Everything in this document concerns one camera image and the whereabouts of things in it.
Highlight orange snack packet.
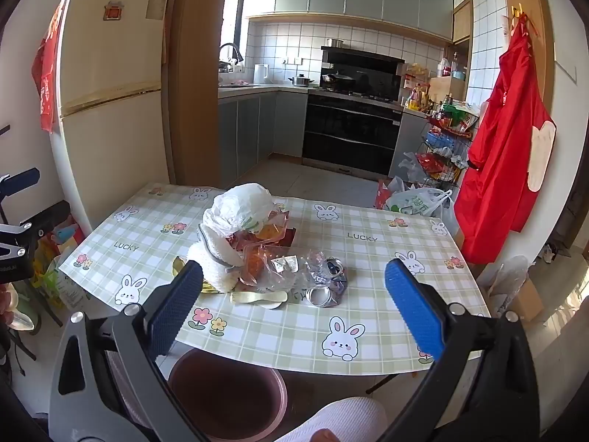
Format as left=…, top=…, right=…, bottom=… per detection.
left=255, top=222, right=288, bottom=241

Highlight wire storage rack with snacks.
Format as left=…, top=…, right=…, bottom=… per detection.
left=415, top=100, right=480, bottom=190

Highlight red hanging bag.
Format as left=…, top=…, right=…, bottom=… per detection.
left=30, top=0, right=66, bottom=134

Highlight gold foil wrapper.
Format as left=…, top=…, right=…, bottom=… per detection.
left=171, top=258, right=222, bottom=294

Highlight cardboard box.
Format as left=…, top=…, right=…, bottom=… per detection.
left=499, top=276, right=547, bottom=324

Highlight grey lower kitchen cabinets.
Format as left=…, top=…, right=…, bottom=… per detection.
left=216, top=85, right=310, bottom=189

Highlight clear crumpled plastic bag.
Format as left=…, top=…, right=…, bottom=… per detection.
left=396, top=150, right=430, bottom=183

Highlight cream plastic spoon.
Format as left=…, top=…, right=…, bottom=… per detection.
left=230, top=288, right=289, bottom=307

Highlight red paper bag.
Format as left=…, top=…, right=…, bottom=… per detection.
left=373, top=179, right=393, bottom=211

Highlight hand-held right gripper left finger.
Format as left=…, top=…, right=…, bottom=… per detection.
left=48, top=260, right=212, bottom=442

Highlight wooden wall shelf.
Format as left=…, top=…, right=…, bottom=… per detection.
left=450, top=0, right=475, bottom=103

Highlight crushed red drink can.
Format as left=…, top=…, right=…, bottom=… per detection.
left=306, top=258, right=349, bottom=307

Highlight white crumpled paper towel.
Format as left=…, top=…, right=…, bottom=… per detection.
left=185, top=225, right=246, bottom=294

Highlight clear printed plastic bag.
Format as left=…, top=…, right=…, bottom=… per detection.
left=271, top=252, right=332, bottom=293

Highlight red apron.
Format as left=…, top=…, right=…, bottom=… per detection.
left=453, top=13, right=558, bottom=264

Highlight person's white trouser leg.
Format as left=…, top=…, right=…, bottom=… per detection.
left=275, top=397, right=390, bottom=442

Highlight yellow green plastic bag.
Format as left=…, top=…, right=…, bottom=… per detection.
left=32, top=253, right=86, bottom=311

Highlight grey narrow base cabinet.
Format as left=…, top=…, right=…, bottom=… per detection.
left=389, top=109, right=432, bottom=180

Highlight black wok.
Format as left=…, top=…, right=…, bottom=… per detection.
left=320, top=71, right=358, bottom=90

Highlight dark red foil packet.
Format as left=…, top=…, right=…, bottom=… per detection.
left=260, top=227, right=298, bottom=253

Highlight white plastic bag green print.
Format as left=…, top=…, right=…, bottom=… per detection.
left=202, top=183, right=275, bottom=240

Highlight chrome kitchen faucet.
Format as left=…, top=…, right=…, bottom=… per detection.
left=218, top=42, right=245, bottom=73

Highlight group of condiment bottles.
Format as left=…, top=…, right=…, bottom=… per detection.
left=406, top=82, right=432, bottom=112

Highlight clear plastic clamshell container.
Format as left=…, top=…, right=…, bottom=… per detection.
left=240, top=244, right=278, bottom=287

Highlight black integrated stove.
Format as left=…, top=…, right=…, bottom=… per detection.
left=301, top=46, right=406, bottom=179

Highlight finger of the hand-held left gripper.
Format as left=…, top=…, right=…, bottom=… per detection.
left=0, top=203, right=71, bottom=263
left=0, top=168, right=41, bottom=199

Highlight maroon trash bin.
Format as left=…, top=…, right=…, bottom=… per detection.
left=167, top=348, right=289, bottom=441

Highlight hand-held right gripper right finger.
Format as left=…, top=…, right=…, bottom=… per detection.
left=385, top=259, right=540, bottom=442

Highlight white shopping bag green print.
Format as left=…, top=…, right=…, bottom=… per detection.
left=384, top=187, right=455, bottom=218

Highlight cream refrigerator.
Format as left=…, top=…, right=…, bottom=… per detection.
left=48, top=0, right=179, bottom=232

